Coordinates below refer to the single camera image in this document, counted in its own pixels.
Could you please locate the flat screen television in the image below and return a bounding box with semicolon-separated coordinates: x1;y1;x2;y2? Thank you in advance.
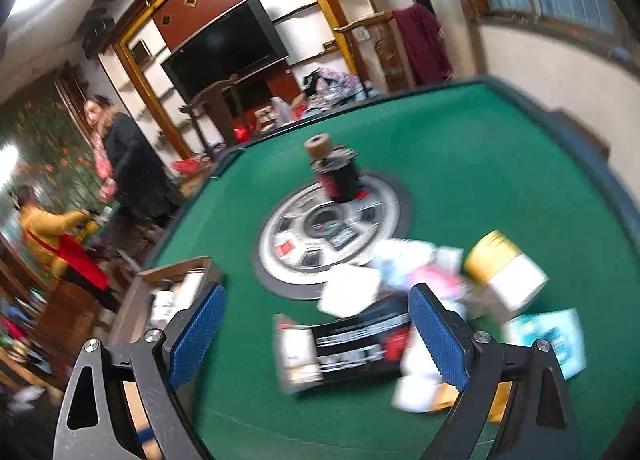
161;0;291;98

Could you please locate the black printed packet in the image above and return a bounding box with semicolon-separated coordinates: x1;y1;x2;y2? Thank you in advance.
274;296;417;395

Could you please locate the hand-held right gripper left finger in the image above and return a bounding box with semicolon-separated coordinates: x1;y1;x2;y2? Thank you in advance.
52;283;227;460

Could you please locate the white square box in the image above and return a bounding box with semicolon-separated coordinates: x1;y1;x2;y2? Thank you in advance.
317;265;382;319

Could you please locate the wooden armchair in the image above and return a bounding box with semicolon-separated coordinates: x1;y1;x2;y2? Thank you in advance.
333;10;417;93

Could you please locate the white bottle dark neck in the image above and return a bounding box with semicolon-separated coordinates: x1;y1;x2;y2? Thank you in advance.
149;289;177;329

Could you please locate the green mahjong table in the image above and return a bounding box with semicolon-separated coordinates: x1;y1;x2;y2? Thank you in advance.
107;72;615;460

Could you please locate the dark bottle cork top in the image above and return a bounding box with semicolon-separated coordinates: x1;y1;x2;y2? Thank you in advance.
304;136;369;203

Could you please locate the tall back wooden chair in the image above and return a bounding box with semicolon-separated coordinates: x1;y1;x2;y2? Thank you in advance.
181;74;247;161

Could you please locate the light blue box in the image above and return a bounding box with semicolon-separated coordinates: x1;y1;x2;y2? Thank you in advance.
502;309;586;381

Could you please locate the pink white small box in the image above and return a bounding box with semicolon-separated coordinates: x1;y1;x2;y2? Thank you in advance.
415;247;469;301

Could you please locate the round table control panel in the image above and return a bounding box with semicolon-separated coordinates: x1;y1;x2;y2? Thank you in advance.
252;167;414;301

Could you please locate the maroon garment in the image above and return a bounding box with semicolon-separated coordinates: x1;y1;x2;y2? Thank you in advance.
392;4;454;86

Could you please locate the white paper packet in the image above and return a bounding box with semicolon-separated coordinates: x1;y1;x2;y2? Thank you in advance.
392;335;457;414

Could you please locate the yellow foil packet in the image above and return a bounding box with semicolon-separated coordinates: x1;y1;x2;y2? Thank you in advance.
435;380;507;424

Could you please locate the yellow white box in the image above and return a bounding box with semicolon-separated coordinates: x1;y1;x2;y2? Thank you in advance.
462;230;549;317

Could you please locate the floral wall mural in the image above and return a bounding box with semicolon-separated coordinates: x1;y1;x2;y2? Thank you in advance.
0;82;97;221

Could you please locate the pile of floral clothes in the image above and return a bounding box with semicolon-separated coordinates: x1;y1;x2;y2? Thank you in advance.
300;67;374;106

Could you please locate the white blue packet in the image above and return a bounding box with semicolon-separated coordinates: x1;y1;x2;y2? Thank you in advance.
370;239;437;291

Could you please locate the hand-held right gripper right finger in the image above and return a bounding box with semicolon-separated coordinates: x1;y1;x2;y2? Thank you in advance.
408;283;585;460

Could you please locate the white plastic bag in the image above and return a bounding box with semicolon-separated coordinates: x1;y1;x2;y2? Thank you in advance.
270;96;297;123

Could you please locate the cardboard box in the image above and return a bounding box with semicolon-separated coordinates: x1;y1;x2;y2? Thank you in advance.
107;256;224;346

